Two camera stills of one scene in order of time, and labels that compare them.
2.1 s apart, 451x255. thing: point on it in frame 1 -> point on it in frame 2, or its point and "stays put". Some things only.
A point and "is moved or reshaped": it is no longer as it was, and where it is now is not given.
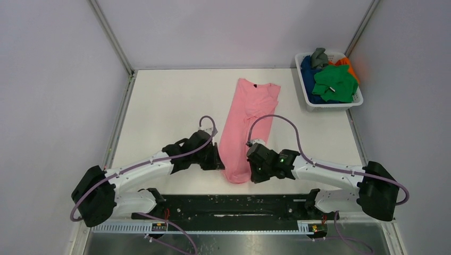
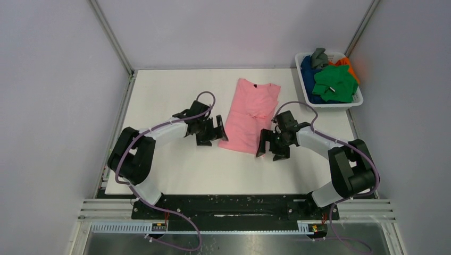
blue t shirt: x=308 y=73 stays put
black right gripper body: x=255 y=169 -> x=273 y=141
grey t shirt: x=318 y=58 stays put
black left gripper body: x=215 y=156 -> x=208 y=131
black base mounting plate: x=234 y=212 stays put
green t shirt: x=335 y=84 stays put
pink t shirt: x=249 y=100 is moved or reshaped
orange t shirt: x=344 y=61 stays put
